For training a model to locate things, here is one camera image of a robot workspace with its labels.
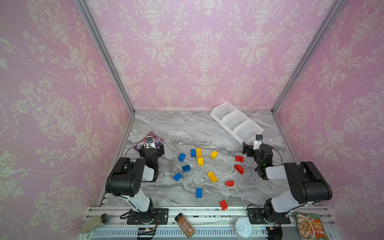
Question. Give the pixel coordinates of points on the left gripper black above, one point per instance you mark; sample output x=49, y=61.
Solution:
x=160, y=150

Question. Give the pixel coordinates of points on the aluminium front rail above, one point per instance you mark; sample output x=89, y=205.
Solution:
x=210, y=223

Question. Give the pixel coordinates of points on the red lego table edge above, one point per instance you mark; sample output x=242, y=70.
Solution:
x=224, y=205

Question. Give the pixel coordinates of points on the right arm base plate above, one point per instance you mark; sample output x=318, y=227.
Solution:
x=258, y=216

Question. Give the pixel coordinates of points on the blue lego beside yellow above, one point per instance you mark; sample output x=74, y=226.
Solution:
x=193, y=153

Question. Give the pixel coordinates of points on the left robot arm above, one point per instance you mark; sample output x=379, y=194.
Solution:
x=125, y=181

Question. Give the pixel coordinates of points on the yellow long lego upright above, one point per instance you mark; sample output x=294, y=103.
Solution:
x=198, y=153

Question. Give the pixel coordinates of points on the small circuit board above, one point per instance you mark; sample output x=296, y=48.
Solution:
x=146, y=231

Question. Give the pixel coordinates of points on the brown spice jar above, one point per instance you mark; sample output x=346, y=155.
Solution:
x=185, y=226

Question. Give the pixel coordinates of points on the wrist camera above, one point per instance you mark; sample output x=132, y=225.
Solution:
x=258, y=141
x=150, y=142

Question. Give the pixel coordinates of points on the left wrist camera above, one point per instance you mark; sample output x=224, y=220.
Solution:
x=150, y=142

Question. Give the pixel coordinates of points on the blue lego bottom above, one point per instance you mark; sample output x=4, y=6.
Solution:
x=199, y=193

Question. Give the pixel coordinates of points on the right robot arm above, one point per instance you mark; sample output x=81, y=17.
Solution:
x=306, y=183

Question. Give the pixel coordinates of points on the red long lego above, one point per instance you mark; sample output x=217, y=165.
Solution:
x=239, y=169

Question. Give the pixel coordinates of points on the white three-compartment bin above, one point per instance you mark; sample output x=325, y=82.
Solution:
x=236, y=123

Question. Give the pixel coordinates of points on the green noodle packet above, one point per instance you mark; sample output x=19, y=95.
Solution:
x=310, y=226

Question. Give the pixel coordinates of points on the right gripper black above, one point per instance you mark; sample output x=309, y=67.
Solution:
x=246, y=148

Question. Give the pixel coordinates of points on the white round lid cup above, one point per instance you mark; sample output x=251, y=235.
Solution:
x=243, y=228

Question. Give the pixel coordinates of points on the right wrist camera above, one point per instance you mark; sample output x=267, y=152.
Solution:
x=258, y=141

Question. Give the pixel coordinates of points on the purple snack bag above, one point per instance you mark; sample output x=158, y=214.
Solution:
x=157, y=139

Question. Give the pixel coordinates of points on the blue studded lego centre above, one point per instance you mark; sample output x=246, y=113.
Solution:
x=186, y=168

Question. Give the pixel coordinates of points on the yellow long lego lower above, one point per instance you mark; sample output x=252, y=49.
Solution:
x=212, y=177

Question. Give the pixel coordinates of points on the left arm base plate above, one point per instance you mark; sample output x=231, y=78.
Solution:
x=151, y=217

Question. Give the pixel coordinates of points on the yellow square lego centre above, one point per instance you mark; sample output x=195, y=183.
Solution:
x=200, y=161

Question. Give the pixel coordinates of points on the red square lego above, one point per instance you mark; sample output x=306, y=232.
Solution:
x=239, y=159

